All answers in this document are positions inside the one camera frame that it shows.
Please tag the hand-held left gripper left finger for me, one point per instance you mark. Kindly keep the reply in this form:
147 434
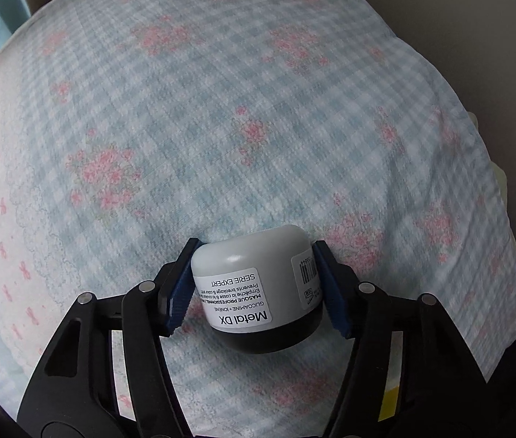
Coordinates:
180 292

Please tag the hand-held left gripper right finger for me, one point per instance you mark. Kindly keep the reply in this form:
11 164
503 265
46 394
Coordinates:
331 292

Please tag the grey and black cosmetic jar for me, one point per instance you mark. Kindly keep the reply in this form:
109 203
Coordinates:
248 255

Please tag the checked floral bed sheet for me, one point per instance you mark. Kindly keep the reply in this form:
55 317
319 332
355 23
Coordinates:
194 123

